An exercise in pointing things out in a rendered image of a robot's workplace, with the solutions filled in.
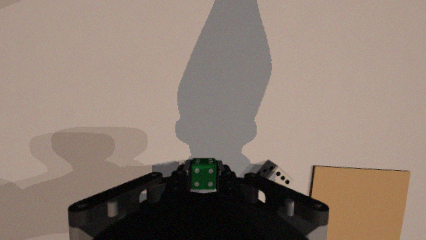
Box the tan flat mat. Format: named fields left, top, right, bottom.
left=309, top=165, right=411, bottom=240

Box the green die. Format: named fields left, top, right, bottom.
left=191, top=158, right=217, bottom=190

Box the white die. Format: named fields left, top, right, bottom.
left=256, top=160, right=294, bottom=188

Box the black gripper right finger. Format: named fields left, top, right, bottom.
left=216, top=160, right=329, bottom=240

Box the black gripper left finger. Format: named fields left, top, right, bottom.
left=68, top=160, right=193, bottom=240

